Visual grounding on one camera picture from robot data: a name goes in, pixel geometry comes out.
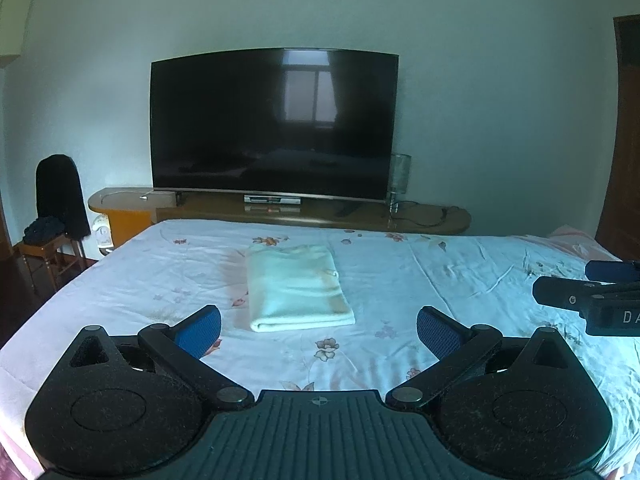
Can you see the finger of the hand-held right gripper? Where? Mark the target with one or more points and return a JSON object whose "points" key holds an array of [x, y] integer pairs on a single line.
{"points": [[612, 271], [562, 292]]}

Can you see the silver set-top box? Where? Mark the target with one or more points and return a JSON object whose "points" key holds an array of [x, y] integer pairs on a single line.
{"points": [[272, 200]]}

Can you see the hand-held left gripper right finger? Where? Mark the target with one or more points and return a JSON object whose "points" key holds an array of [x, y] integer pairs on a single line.
{"points": [[436, 332]]}

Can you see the dark folded cloth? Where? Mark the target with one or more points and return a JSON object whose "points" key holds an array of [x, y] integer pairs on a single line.
{"points": [[44, 230]]}

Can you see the black garment on chair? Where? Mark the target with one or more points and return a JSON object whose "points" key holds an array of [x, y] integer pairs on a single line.
{"points": [[60, 195]]}

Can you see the brown wooden door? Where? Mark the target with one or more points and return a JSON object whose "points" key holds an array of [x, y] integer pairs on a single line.
{"points": [[622, 150]]}

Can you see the curved black television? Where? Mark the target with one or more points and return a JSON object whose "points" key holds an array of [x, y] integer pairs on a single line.
{"points": [[275, 125]]}

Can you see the white knit garment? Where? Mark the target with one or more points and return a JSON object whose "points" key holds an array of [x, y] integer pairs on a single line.
{"points": [[297, 287]]}

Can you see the pink pillow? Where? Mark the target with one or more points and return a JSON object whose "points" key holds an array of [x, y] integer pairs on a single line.
{"points": [[575, 240]]}

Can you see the wooden television cabinet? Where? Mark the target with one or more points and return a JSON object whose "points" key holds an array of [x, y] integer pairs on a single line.
{"points": [[320, 215]]}

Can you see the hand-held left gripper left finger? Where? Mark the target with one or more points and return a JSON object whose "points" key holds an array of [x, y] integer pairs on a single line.
{"points": [[201, 330]]}

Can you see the bed with floral sheet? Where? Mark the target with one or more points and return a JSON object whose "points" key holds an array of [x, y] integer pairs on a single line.
{"points": [[425, 280]]}

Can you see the white wall unit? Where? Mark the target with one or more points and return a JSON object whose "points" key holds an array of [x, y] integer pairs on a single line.
{"points": [[12, 25]]}

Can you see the wooden chair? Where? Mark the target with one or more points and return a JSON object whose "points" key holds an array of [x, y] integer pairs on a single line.
{"points": [[50, 260]]}

